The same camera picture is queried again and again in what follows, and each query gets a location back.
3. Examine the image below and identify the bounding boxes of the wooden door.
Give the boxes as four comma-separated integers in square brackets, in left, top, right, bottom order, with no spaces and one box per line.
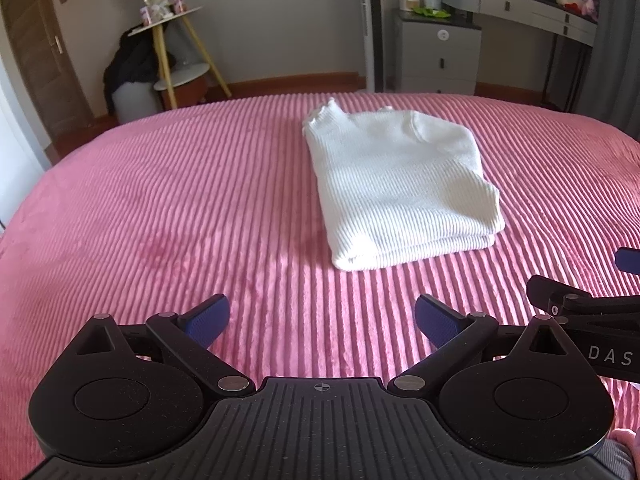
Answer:
[0,0,96,146]

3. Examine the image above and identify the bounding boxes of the black clothing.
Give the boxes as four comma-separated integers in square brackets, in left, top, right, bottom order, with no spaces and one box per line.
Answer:
[102,25,176,111]

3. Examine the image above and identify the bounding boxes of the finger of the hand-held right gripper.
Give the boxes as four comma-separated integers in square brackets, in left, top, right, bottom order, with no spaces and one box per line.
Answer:
[526,275,640,331]
[615,247,640,277]

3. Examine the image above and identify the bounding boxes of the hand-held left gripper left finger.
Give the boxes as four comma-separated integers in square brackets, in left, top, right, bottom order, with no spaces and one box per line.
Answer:
[75,294,254,397]

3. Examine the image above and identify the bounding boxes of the grey curtain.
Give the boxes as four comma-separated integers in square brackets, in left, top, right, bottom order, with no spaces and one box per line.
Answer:
[575,0,640,133]

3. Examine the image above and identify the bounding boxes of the grey waste bin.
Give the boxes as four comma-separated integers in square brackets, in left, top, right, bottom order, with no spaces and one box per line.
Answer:
[112,80,161,125]

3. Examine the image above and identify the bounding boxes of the grey dressing table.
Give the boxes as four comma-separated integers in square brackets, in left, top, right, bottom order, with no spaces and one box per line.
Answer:
[441,0,598,111]

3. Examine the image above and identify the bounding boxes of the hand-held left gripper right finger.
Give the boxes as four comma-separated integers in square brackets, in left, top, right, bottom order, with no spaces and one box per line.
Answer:
[387,294,576,400]

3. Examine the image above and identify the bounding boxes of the white tower air conditioner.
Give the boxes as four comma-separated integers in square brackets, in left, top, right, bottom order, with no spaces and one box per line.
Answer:
[357,0,383,93]

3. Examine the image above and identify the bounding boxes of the white knit sweater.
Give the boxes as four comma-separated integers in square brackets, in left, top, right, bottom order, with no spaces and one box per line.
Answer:
[301,100,506,272]

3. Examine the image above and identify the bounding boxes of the pink ribbed blanket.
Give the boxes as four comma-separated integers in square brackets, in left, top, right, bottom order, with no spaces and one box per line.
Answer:
[0,91,640,476]

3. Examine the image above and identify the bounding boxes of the person's grey ribbed clothing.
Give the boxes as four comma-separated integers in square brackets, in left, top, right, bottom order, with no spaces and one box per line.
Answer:
[595,437,636,480]

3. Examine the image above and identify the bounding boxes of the yellow-legged side table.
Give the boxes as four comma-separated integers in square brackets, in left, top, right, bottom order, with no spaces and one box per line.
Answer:
[127,6,233,110]

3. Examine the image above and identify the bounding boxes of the grey nightstand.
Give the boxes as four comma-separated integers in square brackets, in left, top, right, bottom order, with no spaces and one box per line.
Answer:
[390,8,483,96]

